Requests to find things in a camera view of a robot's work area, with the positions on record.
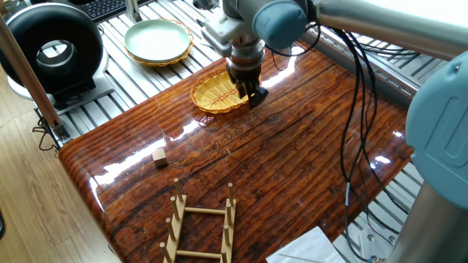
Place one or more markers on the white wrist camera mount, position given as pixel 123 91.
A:
pixel 219 31

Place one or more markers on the pale green plate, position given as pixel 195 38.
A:
pixel 157 40

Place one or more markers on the yellow wicker basket dish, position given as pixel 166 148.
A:
pixel 214 93

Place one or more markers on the white paper sheet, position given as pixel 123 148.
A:
pixel 303 248

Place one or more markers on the brown frame post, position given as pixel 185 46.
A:
pixel 33 87

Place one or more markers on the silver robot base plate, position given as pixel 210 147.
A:
pixel 376 243

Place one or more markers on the wooden peg dish rack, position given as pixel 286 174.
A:
pixel 177 223

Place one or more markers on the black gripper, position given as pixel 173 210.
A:
pixel 245 75

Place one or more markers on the black keyboard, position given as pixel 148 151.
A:
pixel 102 8

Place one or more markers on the small wooden cube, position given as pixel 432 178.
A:
pixel 159 158

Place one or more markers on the silver upright stand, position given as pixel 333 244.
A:
pixel 133 11

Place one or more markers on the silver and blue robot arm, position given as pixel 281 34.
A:
pixel 438 120

